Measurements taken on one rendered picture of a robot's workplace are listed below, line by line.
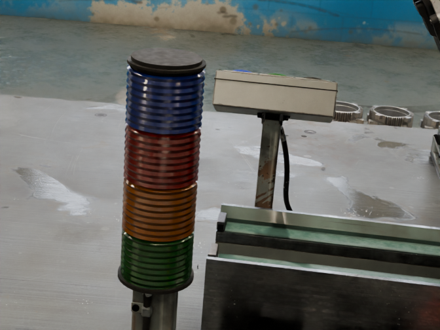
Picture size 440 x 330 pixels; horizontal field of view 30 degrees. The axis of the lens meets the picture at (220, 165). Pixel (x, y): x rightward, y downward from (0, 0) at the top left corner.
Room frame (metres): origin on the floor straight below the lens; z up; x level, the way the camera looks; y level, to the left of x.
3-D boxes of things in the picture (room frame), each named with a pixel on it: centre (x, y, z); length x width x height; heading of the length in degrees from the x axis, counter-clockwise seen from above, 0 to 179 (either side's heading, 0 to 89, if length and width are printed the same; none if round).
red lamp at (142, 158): (0.61, 0.05, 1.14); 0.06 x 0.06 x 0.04
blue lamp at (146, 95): (0.61, 0.05, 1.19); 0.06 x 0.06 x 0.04
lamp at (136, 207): (0.61, 0.05, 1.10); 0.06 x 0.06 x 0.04
